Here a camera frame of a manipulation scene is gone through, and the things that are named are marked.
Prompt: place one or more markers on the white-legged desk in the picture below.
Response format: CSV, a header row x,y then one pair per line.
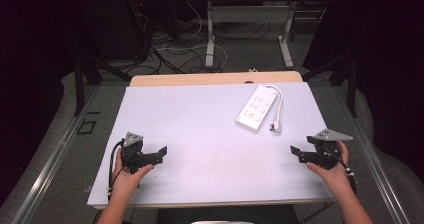
x,y
250,14

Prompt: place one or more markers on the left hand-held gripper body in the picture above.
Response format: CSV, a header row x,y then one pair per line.
x,y
135,155

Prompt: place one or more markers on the white table cover sheet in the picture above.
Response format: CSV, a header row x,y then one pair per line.
x,y
200,134

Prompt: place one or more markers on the person's right hand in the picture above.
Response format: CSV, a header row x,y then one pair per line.
x,y
335,179

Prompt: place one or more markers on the person's left hand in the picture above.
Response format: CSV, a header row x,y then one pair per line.
x,y
125,182

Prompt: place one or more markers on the black floor socket frame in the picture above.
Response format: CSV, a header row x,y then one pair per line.
x,y
86,127

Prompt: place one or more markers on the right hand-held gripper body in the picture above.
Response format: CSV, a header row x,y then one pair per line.
x,y
325,150

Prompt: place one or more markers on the white power plug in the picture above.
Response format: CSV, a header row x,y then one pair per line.
x,y
276,127

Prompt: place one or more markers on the black metal stand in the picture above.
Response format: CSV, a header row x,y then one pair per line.
x,y
350,80
83,74

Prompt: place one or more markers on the aluminium floor rail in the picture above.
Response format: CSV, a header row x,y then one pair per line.
x,y
373,164
50,164

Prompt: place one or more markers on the white power strip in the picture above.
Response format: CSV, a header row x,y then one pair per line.
x,y
257,108

